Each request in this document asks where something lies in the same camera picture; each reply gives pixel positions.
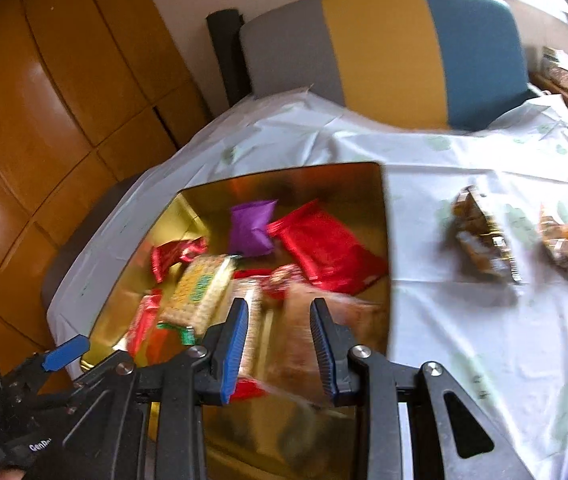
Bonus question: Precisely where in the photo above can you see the pale printed bedsheet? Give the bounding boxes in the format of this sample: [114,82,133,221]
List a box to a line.
[46,87,568,480]

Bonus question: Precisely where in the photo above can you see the patterned snack bag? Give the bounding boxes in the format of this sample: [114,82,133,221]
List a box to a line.
[539,45,568,96]

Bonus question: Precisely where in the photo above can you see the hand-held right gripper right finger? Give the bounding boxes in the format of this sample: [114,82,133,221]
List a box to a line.
[309,297,535,480]

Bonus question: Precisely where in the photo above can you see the black post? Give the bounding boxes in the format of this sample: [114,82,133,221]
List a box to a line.
[206,7,255,108]

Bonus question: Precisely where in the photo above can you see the grey yellow blue headboard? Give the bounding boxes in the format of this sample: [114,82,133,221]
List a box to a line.
[239,0,540,133]

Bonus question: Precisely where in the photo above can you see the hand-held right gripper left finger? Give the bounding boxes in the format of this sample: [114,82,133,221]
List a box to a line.
[61,297,251,480]

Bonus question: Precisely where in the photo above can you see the orange-ended nut packet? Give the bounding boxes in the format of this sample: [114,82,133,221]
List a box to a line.
[536,202,568,283]

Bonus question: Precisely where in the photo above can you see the yellow cracker packet green ends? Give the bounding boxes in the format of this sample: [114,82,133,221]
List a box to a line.
[156,254,239,346]

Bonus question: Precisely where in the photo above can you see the red-ended sesame bar packet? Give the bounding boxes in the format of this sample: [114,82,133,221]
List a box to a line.
[231,270,390,408]

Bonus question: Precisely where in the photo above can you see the red foil snack packet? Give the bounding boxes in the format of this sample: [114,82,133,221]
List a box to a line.
[266,199,389,296]

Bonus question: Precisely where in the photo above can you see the gold tin box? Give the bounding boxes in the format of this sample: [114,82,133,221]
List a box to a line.
[80,161,400,471]

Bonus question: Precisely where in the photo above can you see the red foil candy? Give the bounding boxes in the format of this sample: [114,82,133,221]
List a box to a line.
[150,236,209,283]
[125,289,164,361]

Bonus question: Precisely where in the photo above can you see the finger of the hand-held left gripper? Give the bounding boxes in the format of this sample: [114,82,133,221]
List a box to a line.
[1,334,91,396]

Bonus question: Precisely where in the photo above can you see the dark brown snack packet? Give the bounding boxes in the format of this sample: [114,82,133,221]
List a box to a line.
[451,185,524,286]

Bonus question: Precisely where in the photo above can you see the purple snack packet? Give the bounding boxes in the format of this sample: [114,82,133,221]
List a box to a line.
[228,199,279,257]

